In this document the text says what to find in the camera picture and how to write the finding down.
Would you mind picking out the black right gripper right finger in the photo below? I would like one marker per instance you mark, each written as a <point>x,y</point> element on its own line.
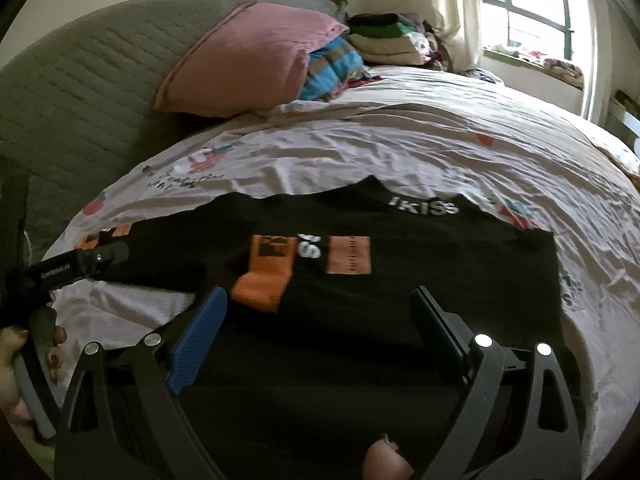
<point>515,418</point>

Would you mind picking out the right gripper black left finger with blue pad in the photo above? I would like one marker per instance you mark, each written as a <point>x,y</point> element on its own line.
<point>122,418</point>

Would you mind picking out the black garment with orange cuffs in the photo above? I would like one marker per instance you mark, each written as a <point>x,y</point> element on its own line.
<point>323,349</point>

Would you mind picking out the clothes on window sill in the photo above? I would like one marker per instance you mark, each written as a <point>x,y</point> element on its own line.
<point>558,68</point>

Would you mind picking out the stack of folded clothes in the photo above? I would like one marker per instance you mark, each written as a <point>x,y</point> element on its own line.
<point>402,39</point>

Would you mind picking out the left hand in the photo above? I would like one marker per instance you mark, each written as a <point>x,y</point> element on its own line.
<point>12,340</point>

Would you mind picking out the right hand thumb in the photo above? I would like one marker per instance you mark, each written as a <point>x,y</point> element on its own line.
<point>383,462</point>

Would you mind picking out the grey quilted headboard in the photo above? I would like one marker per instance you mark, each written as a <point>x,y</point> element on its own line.
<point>77,105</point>

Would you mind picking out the white printed bed sheet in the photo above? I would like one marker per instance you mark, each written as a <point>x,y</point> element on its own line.
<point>426,134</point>

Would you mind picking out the pink pillow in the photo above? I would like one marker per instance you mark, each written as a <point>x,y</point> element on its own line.
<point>255,59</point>

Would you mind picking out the blue grey striped cloth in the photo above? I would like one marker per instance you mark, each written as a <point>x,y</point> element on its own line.
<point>331,70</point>

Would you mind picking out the white curtain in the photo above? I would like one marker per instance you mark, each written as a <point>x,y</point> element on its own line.
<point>457,25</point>

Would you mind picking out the window with dark frame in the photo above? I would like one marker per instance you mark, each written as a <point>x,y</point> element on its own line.
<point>553,28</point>

